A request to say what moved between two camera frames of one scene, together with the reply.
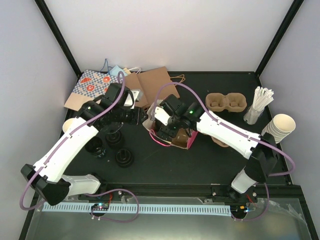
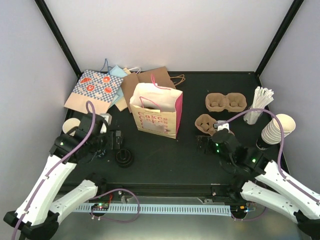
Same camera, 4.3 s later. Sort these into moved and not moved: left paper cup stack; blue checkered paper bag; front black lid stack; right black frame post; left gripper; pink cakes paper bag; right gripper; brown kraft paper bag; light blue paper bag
Moved: pink cakes paper bag; left gripper; right gripper
Not moved: right black frame post; blue checkered paper bag; brown kraft paper bag; front black lid stack; light blue paper bag; left paper cup stack
